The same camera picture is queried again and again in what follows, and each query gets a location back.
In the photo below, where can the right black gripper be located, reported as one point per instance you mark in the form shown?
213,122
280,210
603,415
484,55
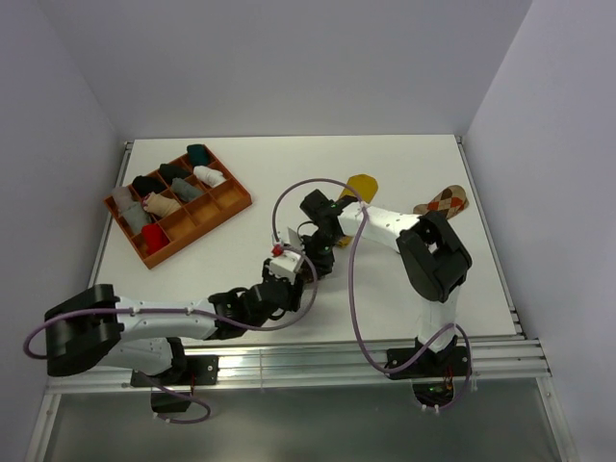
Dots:
317,266

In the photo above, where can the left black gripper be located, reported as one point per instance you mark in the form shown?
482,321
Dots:
295,291

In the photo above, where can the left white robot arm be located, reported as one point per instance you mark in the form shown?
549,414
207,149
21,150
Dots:
98,327

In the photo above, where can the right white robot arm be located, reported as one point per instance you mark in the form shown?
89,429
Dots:
435,260

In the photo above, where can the yellow sock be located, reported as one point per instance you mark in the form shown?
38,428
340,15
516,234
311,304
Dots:
364,184

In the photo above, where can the red rolled sock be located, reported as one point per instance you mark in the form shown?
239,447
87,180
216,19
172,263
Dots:
154,237

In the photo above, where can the orange compartment tray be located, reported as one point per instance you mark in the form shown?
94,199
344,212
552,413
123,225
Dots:
195,219

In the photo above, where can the white rolled sock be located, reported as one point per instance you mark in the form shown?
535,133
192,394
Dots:
209,176

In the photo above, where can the grey rolled sock middle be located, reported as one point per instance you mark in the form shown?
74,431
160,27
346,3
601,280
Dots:
184,190

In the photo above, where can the beige rolled sock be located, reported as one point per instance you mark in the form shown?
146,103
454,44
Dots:
159,205

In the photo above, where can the dark grey rolled sock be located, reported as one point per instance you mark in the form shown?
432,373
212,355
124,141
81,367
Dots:
136,218

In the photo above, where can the orange argyle sock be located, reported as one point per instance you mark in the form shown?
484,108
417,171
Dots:
449,202

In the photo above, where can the dark green rolled sock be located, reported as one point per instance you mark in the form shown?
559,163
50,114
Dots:
199,155

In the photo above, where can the black rolled sock upper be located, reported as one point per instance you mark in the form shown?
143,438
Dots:
169,172

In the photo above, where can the black rolled sock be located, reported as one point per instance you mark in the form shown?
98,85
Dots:
145,185
169,172

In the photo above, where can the black rolled sock left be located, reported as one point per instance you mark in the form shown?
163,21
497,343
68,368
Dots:
145,185

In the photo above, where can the light grey rolled sock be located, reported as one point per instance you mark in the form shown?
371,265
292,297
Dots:
123,198

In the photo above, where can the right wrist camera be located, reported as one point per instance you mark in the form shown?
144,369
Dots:
292,238

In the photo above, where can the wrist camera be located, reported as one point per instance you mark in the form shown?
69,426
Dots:
284,263
292,238

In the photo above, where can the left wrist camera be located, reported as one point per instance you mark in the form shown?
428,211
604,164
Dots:
284,263

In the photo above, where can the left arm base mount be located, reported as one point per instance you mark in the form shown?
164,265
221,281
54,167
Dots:
200,370

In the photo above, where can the aluminium rail frame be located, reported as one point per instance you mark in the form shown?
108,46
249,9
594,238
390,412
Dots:
512,413

